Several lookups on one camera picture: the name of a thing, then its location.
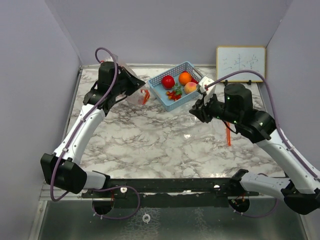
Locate peach fruit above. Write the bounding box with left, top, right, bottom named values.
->
left=184, top=81, right=197, bottom=95

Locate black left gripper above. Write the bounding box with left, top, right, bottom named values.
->
left=112, top=66, right=146, bottom=97

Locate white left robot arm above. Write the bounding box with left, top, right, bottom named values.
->
left=40, top=61, right=145, bottom=198

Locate orange fruit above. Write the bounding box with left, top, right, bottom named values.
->
left=178, top=71, right=192, bottom=86

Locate blue plastic basket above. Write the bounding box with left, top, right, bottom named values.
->
left=148, top=61, right=204, bottom=112

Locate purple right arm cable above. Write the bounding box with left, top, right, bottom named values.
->
left=204, top=69, right=320, bottom=218

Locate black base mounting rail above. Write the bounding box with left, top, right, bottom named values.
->
left=81, top=177, right=259, bottom=209

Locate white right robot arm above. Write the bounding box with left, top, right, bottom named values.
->
left=189, top=83, right=320, bottom=215

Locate small whiteboard wooden frame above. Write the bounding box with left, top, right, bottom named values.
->
left=216, top=46, right=266, bottom=79

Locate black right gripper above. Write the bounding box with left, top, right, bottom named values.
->
left=189, top=90, right=241, bottom=125

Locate clear zip bag orange zipper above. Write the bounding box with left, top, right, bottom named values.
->
left=114, top=54, right=151, bottom=106

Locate red apple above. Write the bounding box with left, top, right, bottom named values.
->
left=161, top=75, right=176, bottom=90

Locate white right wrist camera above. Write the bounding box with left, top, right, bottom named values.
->
left=196, top=76, right=216, bottom=106

